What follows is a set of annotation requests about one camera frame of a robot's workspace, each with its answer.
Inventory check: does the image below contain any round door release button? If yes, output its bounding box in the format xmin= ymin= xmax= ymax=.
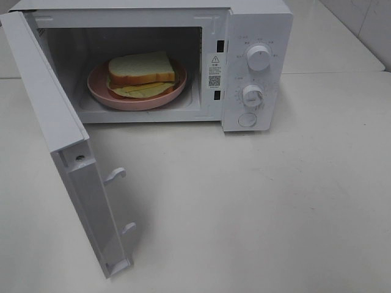
xmin=238 ymin=113 xmax=257 ymax=127

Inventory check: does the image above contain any toy sandwich with bread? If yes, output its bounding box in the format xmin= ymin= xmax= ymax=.
xmin=106 ymin=51 xmax=177 ymax=99

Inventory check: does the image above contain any pink round plate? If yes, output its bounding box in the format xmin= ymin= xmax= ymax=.
xmin=87 ymin=59 xmax=188 ymax=111

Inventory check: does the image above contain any white lower timer knob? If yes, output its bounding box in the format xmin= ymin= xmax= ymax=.
xmin=243 ymin=84 xmax=264 ymax=107

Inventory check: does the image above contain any white microwave oven body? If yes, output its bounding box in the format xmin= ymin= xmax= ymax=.
xmin=7 ymin=1 xmax=293 ymax=131

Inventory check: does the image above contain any white upper power knob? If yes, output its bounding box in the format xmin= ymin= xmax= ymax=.
xmin=246 ymin=44 xmax=271 ymax=71

